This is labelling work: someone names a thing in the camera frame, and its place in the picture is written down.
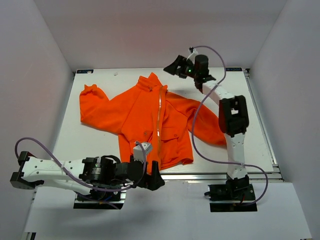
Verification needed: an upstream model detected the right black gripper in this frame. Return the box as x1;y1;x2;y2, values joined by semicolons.
163;55;199;79

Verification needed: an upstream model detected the orange zip-up jacket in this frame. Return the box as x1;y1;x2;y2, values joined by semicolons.
79;73;226;170

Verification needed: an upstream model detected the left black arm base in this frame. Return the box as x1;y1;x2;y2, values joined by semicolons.
73;187;127;210

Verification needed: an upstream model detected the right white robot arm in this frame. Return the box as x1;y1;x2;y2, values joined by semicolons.
163;54;249;200

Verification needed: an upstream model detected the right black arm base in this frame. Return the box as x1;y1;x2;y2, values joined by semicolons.
204;182;258;213

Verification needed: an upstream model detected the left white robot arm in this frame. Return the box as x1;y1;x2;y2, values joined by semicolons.
10;151;165;200

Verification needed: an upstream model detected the right blue table label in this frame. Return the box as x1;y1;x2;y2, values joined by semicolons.
225;67;243;72

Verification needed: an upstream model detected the blue table label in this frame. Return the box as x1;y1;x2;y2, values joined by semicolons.
76;69;94;74
225;67;243;72

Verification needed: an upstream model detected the left blue table label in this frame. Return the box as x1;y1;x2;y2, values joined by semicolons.
76;69;94;74

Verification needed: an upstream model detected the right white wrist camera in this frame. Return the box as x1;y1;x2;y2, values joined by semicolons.
187;47;199;62

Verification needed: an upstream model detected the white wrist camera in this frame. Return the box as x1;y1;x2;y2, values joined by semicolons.
133;142;153;163
187;47;199;62

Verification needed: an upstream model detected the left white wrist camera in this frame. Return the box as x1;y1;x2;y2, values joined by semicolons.
133;142;153;163

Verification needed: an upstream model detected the aluminium table front rail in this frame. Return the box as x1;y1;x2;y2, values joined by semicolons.
161;172;283;181

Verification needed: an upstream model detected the aluminium table rail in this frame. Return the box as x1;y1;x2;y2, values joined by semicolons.
243;68;284;182
161;172;283;181

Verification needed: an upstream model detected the aluminium table right rail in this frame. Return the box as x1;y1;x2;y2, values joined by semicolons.
243;68;284;182

